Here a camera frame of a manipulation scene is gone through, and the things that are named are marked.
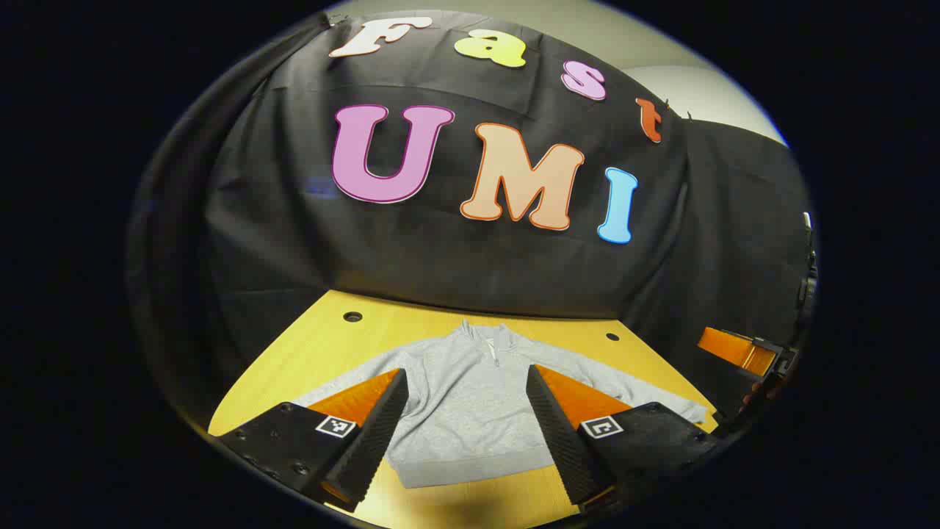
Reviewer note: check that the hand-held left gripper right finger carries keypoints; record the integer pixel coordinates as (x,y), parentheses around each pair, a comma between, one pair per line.
(558,433)

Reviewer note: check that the black backdrop cloth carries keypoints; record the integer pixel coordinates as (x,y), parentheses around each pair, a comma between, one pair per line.
(440,257)

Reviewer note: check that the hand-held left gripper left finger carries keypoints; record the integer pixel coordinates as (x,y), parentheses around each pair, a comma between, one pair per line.
(378,430)

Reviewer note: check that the grey sweatshirt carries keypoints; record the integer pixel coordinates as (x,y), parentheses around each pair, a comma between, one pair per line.
(470,411)

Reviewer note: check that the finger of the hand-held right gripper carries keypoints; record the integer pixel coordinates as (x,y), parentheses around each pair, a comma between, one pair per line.
(734,349)

